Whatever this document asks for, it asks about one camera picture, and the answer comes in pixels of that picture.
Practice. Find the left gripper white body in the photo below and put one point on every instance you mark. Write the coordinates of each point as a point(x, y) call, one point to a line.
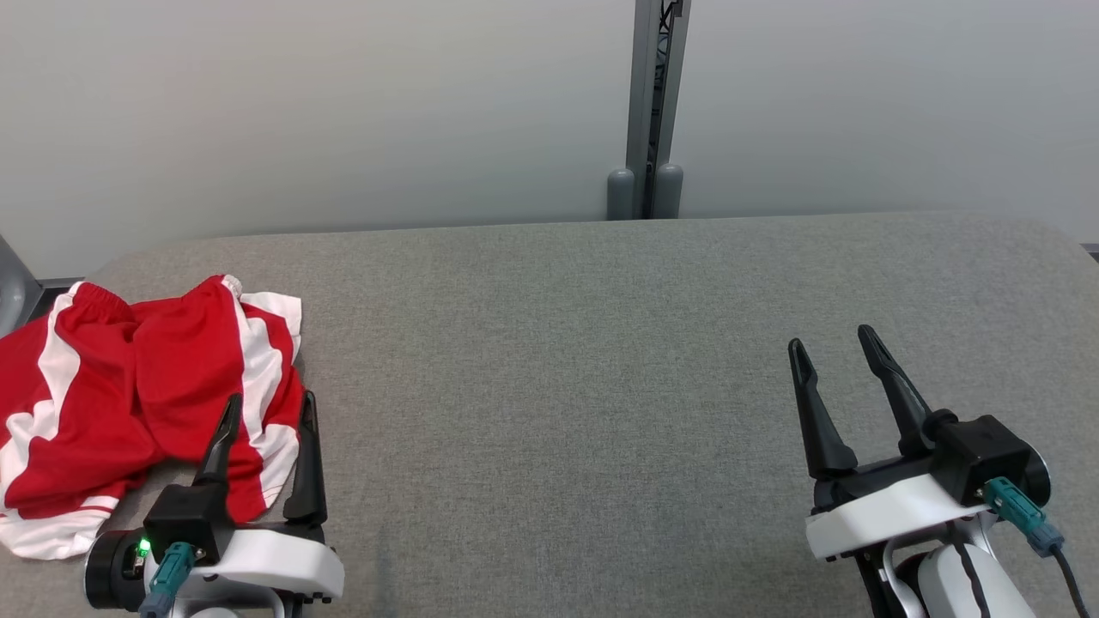
point(275, 562)

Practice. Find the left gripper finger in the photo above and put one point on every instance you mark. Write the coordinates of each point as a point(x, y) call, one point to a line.
point(307, 463)
point(221, 442)

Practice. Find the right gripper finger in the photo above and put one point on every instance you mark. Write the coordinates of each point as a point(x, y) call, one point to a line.
point(897, 390)
point(820, 421)

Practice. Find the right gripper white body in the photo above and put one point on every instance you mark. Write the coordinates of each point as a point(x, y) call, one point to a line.
point(884, 515)

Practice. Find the red shorts white stripe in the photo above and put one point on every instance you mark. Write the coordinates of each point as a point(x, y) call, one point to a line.
point(172, 369)

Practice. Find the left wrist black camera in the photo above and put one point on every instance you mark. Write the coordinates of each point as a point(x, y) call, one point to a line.
point(185, 515)

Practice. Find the wrist black camera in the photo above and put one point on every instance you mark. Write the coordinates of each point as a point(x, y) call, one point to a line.
point(979, 455)
point(185, 515)

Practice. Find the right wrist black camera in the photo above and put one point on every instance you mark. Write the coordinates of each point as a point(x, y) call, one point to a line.
point(979, 455)

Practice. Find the grey rounded post foot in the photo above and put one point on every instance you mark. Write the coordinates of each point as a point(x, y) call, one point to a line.
point(669, 190)
point(620, 196)

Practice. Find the grey metal partition post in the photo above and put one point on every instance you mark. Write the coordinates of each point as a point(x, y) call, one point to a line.
point(640, 86)

